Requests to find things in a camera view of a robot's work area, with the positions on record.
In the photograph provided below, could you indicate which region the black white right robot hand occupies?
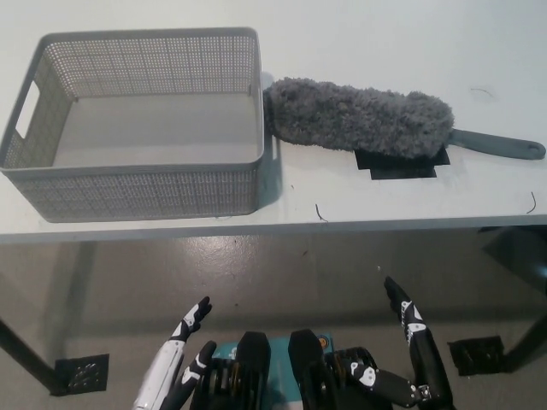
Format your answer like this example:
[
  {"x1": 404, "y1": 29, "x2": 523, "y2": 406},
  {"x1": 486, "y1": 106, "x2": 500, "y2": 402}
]
[{"x1": 344, "y1": 275, "x2": 455, "y2": 410}]

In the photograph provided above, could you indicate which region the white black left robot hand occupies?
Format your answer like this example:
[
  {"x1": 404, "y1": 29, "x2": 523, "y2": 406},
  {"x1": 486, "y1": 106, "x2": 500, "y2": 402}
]
[{"x1": 131, "y1": 296, "x2": 217, "y2": 410}]

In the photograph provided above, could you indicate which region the grey fluffy duster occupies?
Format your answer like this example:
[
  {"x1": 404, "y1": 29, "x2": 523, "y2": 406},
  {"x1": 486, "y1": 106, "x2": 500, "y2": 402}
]
[{"x1": 263, "y1": 76, "x2": 547, "y2": 162}]

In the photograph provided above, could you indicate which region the black teal robot torso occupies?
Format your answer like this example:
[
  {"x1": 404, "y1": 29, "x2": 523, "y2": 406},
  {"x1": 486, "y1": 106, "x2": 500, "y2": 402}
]
[{"x1": 187, "y1": 327, "x2": 392, "y2": 410}]

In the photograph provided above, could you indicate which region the black table leg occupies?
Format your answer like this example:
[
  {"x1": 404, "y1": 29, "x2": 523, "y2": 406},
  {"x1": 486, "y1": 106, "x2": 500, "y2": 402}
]
[
  {"x1": 503, "y1": 315, "x2": 547, "y2": 373},
  {"x1": 0, "y1": 318, "x2": 60, "y2": 396}
]

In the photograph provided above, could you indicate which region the grey perforated plastic basket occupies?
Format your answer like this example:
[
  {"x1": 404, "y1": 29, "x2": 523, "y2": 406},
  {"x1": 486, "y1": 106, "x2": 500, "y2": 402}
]
[{"x1": 0, "y1": 27, "x2": 265, "y2": 224}]

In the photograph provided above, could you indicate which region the black tape patch on table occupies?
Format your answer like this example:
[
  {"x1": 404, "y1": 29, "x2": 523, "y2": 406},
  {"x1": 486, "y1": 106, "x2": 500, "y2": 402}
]
[{"x1": 354, "y1": 144, "x2": 452, "y2": 181}]

